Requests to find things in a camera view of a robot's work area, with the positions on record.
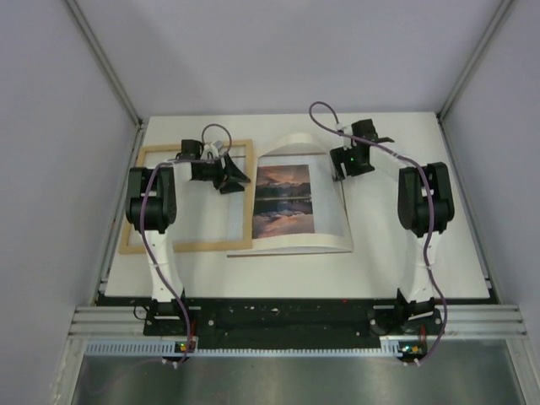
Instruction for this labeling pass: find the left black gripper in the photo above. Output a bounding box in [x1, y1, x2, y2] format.
[197, 152, 251, 194]

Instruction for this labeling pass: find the orange sky photo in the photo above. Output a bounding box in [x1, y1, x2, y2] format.
[252, 165, 315, 240]

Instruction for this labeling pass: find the light wooden picture frame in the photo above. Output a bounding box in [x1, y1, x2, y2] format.
[117, 139, 256, 255]

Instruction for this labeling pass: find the brown fibreboard backing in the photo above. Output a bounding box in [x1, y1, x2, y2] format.
[227, 246, 352, 257]

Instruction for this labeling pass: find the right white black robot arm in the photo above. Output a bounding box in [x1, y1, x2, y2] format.
[331, 119, 455, 336]

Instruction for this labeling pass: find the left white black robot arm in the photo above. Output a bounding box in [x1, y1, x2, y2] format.
[125, 139, 251, 335]

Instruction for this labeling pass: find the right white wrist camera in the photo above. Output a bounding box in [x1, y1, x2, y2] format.
[334, 122, 353, 149]

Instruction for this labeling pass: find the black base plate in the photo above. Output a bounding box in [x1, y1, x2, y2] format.
[143, 298, 442, 350]

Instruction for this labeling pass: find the left aluminium corner post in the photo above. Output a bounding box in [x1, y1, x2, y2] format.
[62, 0, 143, 126]

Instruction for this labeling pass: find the aluminium corner post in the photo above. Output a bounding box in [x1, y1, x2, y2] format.
[62, 0, 143, 126]
[436, 0, 517, 122]

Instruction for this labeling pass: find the grey slotted cable duct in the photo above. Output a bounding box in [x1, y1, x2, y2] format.
[84, 338, 412, 360]

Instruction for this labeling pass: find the aluminium front rail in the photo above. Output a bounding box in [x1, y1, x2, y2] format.
[68, 305, 527, 339]

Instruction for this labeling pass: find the right aluminium corner post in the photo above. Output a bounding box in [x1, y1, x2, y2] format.
[436, 0, 517, 122]

